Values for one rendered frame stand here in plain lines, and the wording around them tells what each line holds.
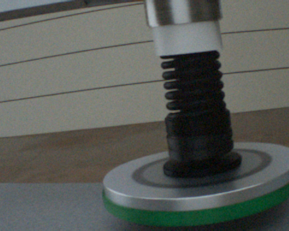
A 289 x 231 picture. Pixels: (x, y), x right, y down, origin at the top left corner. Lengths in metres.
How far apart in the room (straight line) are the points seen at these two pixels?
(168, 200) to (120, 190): 0.06
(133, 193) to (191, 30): 0.16
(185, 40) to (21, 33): 6.60
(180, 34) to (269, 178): 0.16
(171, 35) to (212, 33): 0.04
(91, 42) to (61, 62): 0.48
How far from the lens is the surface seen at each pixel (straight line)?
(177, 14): 0.51
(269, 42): 6.61
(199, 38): 0.52
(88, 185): 0.78
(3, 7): 0.50
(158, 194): 0.49
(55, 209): 0.68
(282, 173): 0.51
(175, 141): 0.54
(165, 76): 0.54
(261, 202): 0.49
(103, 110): 6.82
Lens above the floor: 1.07
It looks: 8 degrees down
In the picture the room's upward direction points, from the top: 7 degrees counter-clockwise
